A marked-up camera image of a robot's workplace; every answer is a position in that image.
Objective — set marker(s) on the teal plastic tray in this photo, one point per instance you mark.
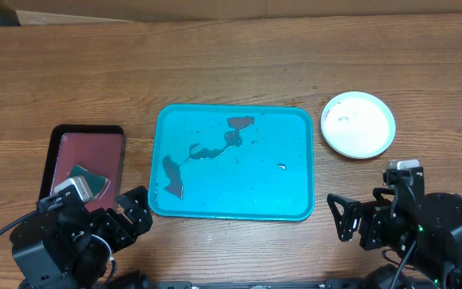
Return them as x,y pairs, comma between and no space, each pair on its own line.
233,162

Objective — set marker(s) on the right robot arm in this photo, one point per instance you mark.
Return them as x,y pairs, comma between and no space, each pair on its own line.
426,236

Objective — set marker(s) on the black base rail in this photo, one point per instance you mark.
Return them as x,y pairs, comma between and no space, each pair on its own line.
326,284

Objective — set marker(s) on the cardboard panel at back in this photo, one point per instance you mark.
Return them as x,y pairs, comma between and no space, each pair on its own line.
178,10

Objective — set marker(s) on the light blue rimmed plate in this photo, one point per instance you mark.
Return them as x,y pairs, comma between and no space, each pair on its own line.
358,125

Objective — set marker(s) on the green scouring sponge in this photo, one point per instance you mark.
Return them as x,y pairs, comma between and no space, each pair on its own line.
97,184

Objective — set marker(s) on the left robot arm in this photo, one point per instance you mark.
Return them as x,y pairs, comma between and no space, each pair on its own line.
33,250

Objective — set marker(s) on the black tray with red liner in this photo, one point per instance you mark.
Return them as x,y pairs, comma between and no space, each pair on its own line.
97,148

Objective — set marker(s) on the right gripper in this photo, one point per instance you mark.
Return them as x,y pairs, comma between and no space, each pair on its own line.
379,214

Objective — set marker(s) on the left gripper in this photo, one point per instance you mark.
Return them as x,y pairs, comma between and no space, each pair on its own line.
123,233

